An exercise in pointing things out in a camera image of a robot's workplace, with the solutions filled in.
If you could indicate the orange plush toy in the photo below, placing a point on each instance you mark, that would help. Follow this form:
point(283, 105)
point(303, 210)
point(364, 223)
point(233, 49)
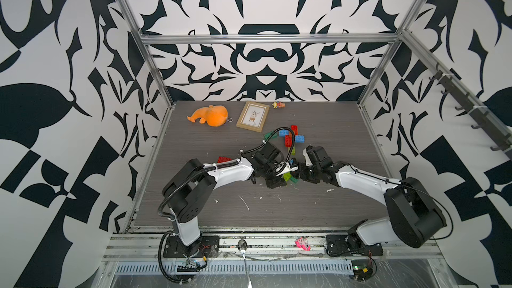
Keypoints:
point(213, 115)

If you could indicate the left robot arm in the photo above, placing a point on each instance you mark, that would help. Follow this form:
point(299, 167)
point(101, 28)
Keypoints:
point(186, 194)

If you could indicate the dark green lego brick centre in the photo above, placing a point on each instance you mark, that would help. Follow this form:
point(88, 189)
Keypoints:
point(270, 136)

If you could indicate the wall hook rack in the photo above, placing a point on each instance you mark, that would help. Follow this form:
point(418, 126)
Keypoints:
point(468, 103)

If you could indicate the wooden picture frame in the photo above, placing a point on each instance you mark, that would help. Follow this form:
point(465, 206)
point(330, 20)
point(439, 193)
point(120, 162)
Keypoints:
point(253, 116)

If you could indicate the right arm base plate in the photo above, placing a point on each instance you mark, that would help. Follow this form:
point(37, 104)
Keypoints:
point(351, 245)

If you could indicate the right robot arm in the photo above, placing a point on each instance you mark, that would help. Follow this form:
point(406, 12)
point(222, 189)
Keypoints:
point(413, 216)

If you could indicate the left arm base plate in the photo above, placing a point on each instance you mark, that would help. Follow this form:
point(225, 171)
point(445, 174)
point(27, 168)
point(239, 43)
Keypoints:
point(206, 245)

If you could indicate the metal spoon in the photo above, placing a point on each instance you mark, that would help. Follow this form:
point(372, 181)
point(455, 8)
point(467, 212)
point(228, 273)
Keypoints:
point(242, 247)

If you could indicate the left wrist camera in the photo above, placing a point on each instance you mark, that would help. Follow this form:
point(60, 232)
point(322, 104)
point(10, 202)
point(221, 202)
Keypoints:
point(286, 167)

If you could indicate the pink toy on rail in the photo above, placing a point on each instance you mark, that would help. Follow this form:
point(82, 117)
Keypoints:
point(303, 244)

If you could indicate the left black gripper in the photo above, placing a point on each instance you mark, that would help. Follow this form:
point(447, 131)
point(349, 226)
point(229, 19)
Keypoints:
point(276, 181)

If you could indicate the small toy figure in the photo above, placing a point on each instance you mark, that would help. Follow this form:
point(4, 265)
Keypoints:
point(278, 105)

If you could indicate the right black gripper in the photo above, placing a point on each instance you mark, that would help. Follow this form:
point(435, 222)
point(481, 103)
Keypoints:
point(300, 169)

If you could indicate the blue lego brick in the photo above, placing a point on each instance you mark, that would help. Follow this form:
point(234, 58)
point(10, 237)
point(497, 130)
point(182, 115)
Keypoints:
point(283, 132)
point(299, 139)

